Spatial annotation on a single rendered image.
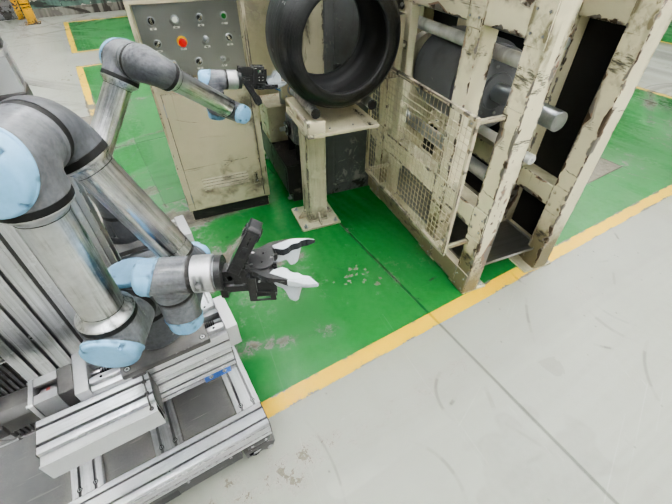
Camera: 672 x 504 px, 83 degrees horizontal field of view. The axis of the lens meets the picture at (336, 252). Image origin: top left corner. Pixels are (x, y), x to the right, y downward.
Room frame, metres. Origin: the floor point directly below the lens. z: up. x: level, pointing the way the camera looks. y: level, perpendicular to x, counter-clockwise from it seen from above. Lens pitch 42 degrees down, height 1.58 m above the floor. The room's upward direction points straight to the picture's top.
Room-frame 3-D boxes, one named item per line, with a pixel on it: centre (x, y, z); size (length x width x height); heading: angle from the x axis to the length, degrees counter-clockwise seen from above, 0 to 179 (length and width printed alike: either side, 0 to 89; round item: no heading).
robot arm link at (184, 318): (0.54, 0.33, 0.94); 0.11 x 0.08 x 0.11; 5
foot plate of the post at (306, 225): (2.11, 0.14, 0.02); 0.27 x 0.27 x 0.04; 22
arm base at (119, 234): (1.06, 0.75, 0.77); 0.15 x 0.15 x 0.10
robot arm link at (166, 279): (0.52, 0.33, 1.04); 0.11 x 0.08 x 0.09; 95
